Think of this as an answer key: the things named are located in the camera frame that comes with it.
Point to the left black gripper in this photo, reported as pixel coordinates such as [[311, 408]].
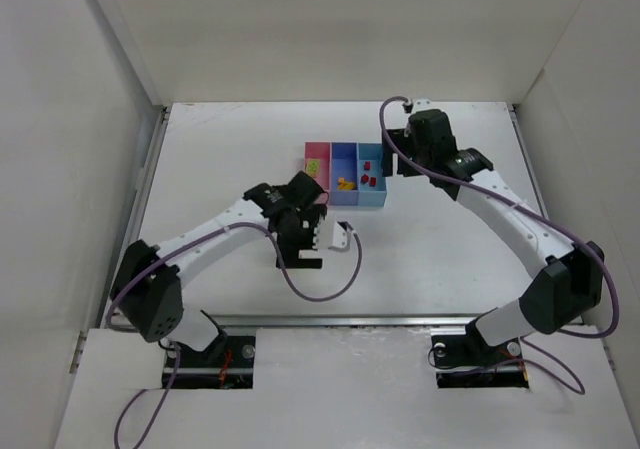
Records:
[[298, 258]]

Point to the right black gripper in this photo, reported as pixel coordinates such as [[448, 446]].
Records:
[[391, 154]]

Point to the yellow lego brick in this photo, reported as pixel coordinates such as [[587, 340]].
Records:
[[345, 185]]

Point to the green lego brick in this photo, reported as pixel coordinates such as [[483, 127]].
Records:
[[312, 167]]

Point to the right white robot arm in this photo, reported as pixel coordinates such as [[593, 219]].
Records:
[[566, 275]]

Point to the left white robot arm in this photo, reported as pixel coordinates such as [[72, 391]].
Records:
[[149, 284]]

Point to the light blue container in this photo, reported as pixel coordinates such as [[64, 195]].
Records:
[[372, 190]]

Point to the dark blue container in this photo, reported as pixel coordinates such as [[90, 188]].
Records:
[[343, 167]]

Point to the pink container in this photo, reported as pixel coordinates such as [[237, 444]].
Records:
[[317, 157]]

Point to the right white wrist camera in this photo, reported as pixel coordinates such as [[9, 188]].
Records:
[[414, 105]]

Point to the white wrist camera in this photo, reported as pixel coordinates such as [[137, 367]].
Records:
[[414, 105], [332, 235]]

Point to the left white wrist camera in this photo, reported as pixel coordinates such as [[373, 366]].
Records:
[[332, 235]]

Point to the aluminium front rail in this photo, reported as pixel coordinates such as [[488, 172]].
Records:
[[285, 321]]

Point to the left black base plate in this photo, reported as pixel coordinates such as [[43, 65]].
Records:
[[231, 369]]

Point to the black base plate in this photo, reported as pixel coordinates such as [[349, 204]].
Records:
[[458, 367], [231, 369]]

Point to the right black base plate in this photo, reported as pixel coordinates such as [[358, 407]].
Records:
[[458, 367]]

